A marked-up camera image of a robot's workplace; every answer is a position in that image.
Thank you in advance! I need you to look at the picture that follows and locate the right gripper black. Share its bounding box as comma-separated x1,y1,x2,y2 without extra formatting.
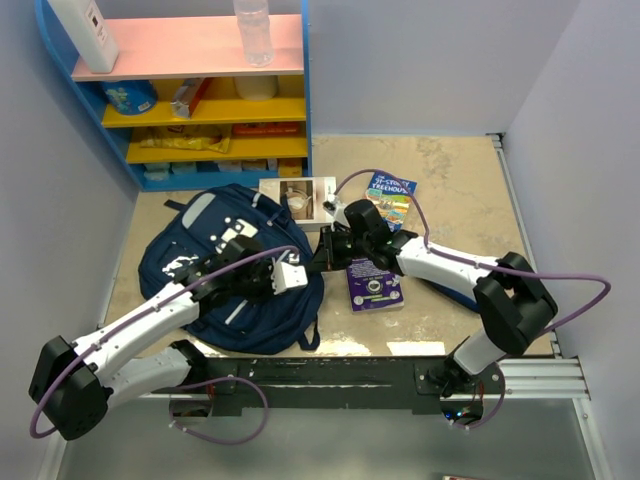
309,224,373,270

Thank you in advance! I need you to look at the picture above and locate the purple paperback book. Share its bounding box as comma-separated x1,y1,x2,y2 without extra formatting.
346,258,404,313

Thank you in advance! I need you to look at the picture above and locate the navy blue student backpack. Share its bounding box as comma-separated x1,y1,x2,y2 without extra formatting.
137,182,326,357

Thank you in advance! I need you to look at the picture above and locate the blue pencil case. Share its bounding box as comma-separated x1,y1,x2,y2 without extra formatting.
424,280,479,313

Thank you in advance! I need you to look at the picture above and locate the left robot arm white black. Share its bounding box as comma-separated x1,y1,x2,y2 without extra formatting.
28,236,289,440

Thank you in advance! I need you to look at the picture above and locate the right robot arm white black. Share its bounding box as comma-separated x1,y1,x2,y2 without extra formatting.
308,198,558,397

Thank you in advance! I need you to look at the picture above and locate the blue treehouse book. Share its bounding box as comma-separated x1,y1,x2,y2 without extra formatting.
365,171,417,232

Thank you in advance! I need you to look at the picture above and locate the white coffee photo book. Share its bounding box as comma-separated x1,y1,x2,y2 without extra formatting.
258,177,337,231

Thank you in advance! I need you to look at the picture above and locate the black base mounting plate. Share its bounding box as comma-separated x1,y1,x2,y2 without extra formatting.
185,356,474,415

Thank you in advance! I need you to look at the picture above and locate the yellow snack packet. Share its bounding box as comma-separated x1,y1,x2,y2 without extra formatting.
139,125,231,153

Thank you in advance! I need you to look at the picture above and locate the red flat box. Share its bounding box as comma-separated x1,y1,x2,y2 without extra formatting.
232,122,301,137

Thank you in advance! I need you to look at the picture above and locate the blue shelf unit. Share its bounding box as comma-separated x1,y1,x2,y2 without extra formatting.
34,1,312,192

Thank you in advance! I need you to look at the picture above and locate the white cylindrical jar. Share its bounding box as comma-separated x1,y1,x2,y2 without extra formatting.
233,75,279,102

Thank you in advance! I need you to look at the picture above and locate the orange white carton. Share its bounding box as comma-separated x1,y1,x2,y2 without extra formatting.
170,78,211,119

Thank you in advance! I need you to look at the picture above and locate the blue snack canister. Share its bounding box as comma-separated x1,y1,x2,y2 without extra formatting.
100,80,158,116

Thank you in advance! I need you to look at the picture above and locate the clear plastic water bottle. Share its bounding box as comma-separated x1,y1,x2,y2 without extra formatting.
233,0,275,68

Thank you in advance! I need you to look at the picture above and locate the white rectangular device box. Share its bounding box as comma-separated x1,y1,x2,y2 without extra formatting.
49,0,119,73

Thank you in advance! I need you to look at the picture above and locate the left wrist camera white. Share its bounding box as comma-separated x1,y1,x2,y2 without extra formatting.
271,251,308,295

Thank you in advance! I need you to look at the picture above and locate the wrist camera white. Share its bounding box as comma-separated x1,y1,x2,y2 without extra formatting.
271,251,308,295
323,197,349,227

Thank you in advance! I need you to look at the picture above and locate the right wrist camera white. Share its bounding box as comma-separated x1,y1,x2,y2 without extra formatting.
323,197,349,227

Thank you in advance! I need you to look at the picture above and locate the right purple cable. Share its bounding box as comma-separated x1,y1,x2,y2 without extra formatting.
332,168,612,431

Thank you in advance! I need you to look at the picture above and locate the aluminium rail frame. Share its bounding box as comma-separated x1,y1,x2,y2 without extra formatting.
37,132,614,480

